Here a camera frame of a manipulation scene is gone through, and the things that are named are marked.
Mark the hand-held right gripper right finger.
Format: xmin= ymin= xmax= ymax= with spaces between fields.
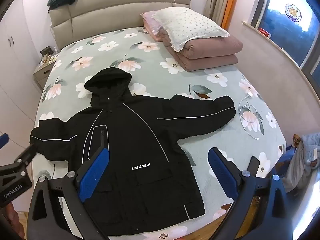
xmin=208 ymin=147 xmax=307 ymax=240

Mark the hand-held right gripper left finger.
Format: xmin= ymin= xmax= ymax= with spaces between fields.
xmin=26 ymin=147 xmax=110 ymax=240

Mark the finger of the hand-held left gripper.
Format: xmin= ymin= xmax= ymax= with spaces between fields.
xmin=0 ymin=133 xmax=10 ymax=151
xmin=14 ymin=143 xmax=38 ymax=171

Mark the black hooded jacket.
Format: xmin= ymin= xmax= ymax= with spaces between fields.
xmin=29 ymin=67 xmax=236 ymax=237

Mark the clothes pile on chair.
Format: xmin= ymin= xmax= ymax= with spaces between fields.
xmin=284 ymin=132 xmax=320 ymax=193

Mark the person's left hand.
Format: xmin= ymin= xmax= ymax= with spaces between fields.
xmin=4 ymin=202 xmax=26 ymax=239

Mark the white wardrobe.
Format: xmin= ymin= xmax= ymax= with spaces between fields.
xmin=0 ymin=17 xmax=39 ymax=133

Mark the beige nightstand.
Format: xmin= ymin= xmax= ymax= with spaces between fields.
xmin=34 ymin=59 xmax=57 ymax=90

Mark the bed with floral sheet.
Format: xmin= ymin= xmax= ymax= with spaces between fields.
xmin=34 ymin=26 xmax=287 ymax=240

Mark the small dark bag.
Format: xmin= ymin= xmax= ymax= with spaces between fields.
xmin=40 ymin=46 xmax=54 ymax=57

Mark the folded pink-brown quilt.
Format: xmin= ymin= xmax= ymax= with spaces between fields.
xmin=160 ymin=30 xmax=243 ymax=73

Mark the white floral pillow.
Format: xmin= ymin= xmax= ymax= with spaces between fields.
xmin=151 ymin=7 xmax=230 ymax=52

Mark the window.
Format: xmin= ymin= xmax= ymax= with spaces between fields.
xmin=251 ymin=0 xmax=320 ymax=73

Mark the pink pillow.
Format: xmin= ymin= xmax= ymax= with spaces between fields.
xmin=140 ymin=10 xmax=165 ymax=42

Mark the beige padded headboard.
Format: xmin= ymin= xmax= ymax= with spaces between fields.
xmin=49 ymin=0 xmax=193 ymax=50

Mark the orange curtain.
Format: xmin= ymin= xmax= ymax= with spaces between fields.
xmin=221 ymin=0 xmax=242 ymax=29

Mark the round window sticker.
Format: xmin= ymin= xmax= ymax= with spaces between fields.
xmin=284 ymin=3 xmax=302 ymax=22

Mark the white charging cable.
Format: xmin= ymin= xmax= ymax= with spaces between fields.
xmin=239 ymin=93 xmax=262 ymax=141

